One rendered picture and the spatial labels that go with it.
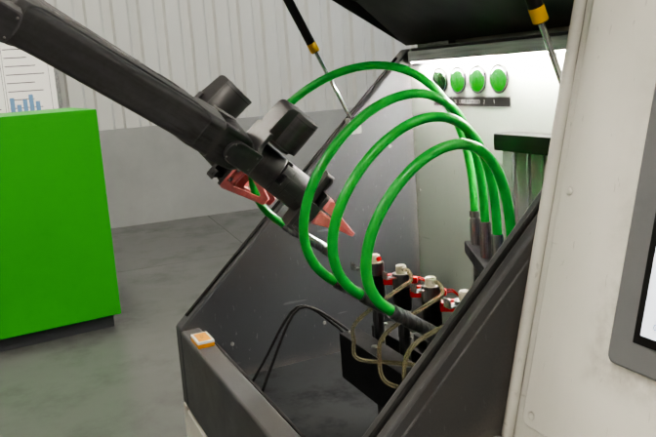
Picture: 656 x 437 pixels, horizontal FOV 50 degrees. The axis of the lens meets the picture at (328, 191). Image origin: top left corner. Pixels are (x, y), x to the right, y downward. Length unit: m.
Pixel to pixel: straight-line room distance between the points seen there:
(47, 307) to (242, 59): 4.12
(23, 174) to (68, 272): 0.61
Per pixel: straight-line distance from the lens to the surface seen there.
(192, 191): 7.62
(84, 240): 4.32
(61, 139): 4.24
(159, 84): 0.95
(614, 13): 0.83
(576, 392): 0.81
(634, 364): 0.75
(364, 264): 0.86
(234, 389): 1.12
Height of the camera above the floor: 1.41
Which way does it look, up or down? 9 degrees down
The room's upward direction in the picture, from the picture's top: 4 degrees counter-clockwise
